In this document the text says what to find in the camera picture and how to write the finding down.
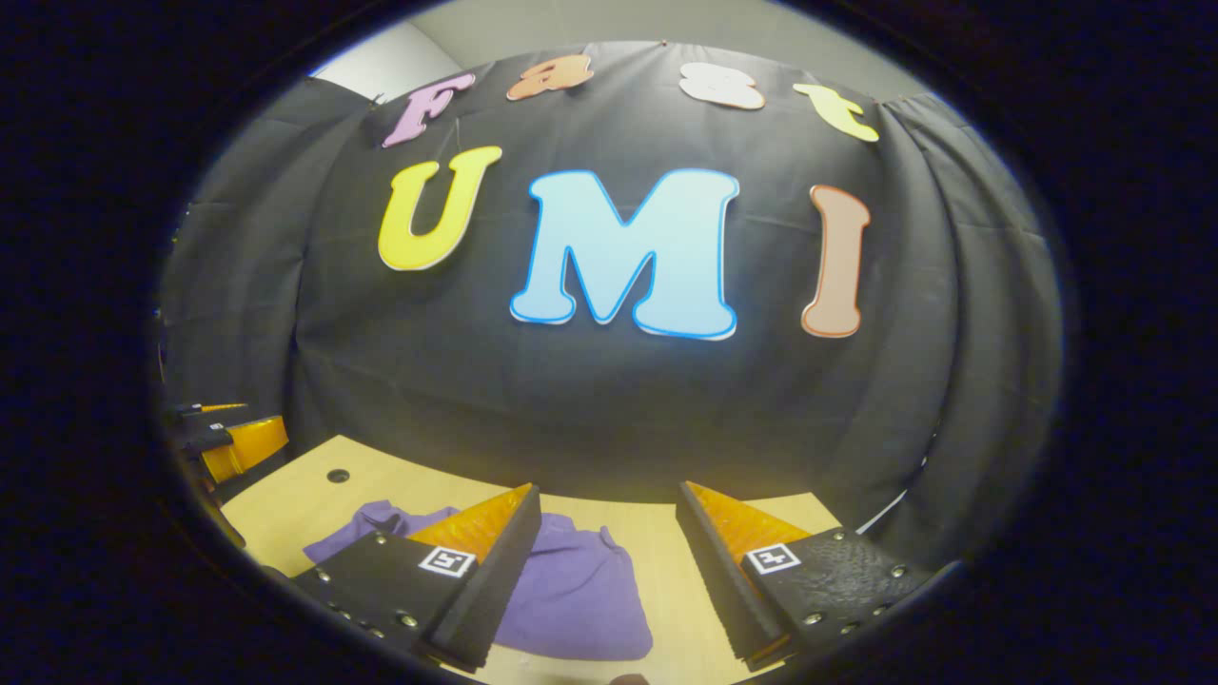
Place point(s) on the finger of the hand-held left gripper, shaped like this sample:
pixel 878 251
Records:
pixel 205 411
pixel 247 445

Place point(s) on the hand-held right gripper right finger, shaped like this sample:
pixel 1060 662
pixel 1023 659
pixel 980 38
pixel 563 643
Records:
pixel 723 590

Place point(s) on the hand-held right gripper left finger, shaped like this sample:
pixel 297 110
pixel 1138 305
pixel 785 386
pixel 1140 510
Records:
pixel 495 590

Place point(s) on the purple shirt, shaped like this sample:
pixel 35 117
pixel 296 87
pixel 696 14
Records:
pixel 580 590

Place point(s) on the black backdrop cloth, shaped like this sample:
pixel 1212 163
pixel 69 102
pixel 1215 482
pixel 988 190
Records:
pixel 666 409

